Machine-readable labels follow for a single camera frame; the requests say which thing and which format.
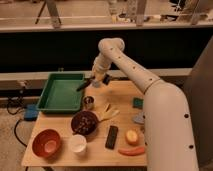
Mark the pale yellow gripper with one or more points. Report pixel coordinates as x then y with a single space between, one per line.
97 82

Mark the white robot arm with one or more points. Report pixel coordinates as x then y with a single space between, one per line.
170 144

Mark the green plastic tray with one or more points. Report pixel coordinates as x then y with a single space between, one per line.
60 94

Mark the small metal cup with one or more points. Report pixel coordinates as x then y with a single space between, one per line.
88 102

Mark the yellow banana peel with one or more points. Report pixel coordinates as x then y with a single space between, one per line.
108 113

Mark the green sponge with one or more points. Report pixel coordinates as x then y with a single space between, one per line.
137 103

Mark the dark bowl with food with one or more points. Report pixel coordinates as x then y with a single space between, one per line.
84 123

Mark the black remote control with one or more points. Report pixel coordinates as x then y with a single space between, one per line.
111 137

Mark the grey blue cloth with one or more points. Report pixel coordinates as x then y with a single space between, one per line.
139 118

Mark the white plastic cup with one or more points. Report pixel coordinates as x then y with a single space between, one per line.
77 144

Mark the blue power box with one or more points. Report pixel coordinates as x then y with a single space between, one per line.
31 112

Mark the orange carrot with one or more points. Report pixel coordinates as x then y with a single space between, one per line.
132 152

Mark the red orange bowl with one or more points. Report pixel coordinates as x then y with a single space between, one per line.
46 143

